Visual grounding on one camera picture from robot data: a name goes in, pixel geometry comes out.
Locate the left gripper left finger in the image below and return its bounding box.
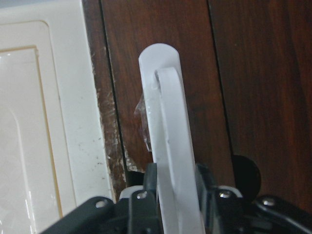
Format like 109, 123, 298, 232
43, 163, 161, 234

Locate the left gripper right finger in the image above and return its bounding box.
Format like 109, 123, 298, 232
195, 164, 312, 234

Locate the dark wooden drawer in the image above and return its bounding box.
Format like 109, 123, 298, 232
82, 0, 312, 212

